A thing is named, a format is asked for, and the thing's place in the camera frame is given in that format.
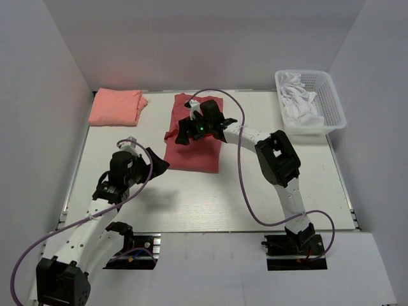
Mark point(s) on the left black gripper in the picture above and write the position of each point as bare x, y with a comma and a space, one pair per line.
160, 165

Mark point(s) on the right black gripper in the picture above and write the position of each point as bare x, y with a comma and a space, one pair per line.
185, 126

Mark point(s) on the red t-shirt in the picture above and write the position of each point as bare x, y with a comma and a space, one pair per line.
201, 156

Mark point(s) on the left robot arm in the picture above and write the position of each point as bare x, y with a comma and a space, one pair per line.
66, 277

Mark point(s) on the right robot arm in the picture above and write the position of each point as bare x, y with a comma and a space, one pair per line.
278, 162

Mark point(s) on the folded salmon t-shirt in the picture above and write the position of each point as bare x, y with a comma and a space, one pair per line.
117, 108

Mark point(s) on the white crumpled t-shirt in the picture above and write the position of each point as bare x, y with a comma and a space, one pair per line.
298, 102

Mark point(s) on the white plastic basket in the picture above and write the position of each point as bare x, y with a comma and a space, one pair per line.
327, 103

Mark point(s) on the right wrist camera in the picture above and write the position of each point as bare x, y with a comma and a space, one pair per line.
193, 106

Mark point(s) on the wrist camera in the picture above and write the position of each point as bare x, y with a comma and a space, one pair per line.
128, 145
193, 106

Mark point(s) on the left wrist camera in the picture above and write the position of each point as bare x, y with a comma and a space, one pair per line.
128, 145

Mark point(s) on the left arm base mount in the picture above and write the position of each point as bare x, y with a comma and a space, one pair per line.
142, 254

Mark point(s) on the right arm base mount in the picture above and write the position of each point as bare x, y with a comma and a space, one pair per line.
282, 256

